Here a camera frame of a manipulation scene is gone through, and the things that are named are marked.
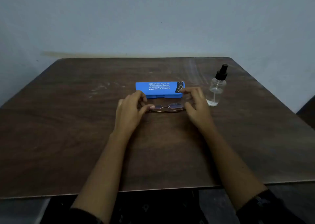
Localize person's right hand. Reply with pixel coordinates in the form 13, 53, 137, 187
179, 86, 218, 134

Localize person's left hand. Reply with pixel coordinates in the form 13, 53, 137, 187
114, 90, 156, 136

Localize clear spray bottle black cap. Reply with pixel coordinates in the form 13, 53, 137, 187
206, 64, 229, 107

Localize metal-framed eyeglasses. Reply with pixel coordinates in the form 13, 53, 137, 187
147, 103, 185, 113

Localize blue glasses case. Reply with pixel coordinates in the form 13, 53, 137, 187
135, 81, 185, 99

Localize person's black clothing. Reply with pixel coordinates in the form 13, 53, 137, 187
39, 188, 305, 224

